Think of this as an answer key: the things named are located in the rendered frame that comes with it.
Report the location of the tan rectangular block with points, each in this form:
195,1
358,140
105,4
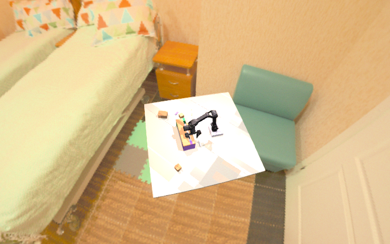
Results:
162,114

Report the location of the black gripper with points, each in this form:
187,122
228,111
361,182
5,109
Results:
198,132

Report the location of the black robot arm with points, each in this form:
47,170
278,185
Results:
194,122

